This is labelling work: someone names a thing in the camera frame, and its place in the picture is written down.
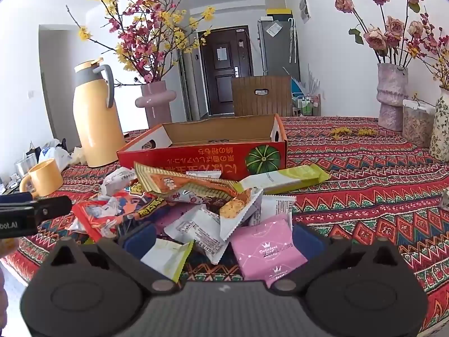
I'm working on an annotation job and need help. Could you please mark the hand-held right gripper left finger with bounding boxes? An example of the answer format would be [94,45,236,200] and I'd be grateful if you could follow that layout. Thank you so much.
[47,222,179,295]

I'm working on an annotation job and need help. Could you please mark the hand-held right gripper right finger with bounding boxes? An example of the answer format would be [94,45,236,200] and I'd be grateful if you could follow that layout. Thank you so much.
[272,222,402,295]

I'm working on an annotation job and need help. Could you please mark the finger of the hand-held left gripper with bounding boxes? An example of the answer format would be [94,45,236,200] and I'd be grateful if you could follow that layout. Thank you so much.
[33,196,73,224]

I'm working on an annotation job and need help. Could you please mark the pile of snack packets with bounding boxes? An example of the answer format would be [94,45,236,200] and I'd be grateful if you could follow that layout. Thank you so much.
[67,161,299,288]

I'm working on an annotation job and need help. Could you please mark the green snack packet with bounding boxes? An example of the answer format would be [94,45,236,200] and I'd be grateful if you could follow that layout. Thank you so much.
[239,164,331,194]

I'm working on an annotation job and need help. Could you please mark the red cardboard box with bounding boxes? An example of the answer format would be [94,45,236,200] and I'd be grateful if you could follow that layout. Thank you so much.
[117,113,288,183]

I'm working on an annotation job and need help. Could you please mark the person's left hand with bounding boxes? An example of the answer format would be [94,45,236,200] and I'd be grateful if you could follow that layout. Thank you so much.
[0,238,20,259]

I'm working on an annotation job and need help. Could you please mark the yellow mug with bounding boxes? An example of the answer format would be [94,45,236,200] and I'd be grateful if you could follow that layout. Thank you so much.
[19,159,64,197]

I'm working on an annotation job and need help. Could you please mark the clear glass cup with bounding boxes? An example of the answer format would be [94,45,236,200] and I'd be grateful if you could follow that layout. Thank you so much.
[15,152,38,178]

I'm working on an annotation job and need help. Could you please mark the white plastic bag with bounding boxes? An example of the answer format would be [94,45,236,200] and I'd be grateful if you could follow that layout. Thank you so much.
[38,140,72,171]

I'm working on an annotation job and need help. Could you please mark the yellow thermos jug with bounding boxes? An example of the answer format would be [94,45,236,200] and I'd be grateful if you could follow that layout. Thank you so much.
[73,57,126,168]

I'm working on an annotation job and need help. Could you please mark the fallen yellow petals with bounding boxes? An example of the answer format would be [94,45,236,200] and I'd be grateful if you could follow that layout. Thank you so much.
[330,126,379,140]

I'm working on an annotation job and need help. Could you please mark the smooth mauve vase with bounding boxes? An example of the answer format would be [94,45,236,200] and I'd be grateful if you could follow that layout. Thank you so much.
[135,81,177,129]

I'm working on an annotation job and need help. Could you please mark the rack with bottles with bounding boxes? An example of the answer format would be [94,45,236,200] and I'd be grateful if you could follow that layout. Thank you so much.
[292,91,321,117]

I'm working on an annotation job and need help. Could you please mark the wooden chair back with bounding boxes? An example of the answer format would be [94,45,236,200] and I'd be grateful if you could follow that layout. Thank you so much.
[231,75,293,117]

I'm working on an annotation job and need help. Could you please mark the clear storage jar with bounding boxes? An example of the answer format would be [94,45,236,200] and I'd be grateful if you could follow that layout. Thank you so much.
[402,99,436,148]

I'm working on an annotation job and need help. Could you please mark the textured pink vase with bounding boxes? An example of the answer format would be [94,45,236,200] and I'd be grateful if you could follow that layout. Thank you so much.
[376,62,409,132]

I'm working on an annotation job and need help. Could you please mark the dark brown door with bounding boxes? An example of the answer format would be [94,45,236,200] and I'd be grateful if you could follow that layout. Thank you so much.
[197,26,254,116]

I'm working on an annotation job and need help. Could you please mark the floral ceramic vase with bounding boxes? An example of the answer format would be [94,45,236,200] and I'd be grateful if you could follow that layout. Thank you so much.
[429,87,449,163]

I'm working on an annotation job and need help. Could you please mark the pink and yellow blossom branches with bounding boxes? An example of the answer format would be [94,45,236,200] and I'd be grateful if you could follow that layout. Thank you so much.
[67,0,216,86]

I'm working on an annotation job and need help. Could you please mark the grey refrigerator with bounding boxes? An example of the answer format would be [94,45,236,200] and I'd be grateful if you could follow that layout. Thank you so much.
[258,16,300,78]

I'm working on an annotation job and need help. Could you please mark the white folded umbrella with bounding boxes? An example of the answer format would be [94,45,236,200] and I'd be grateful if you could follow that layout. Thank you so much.
[288,19,297,64]

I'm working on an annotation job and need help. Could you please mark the dried pink roses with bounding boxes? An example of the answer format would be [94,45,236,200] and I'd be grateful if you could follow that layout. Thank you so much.
[330,0,449,88]

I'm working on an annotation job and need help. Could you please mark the white wall panel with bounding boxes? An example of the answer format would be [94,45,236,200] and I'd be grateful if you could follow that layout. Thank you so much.
[299,0,312,24]

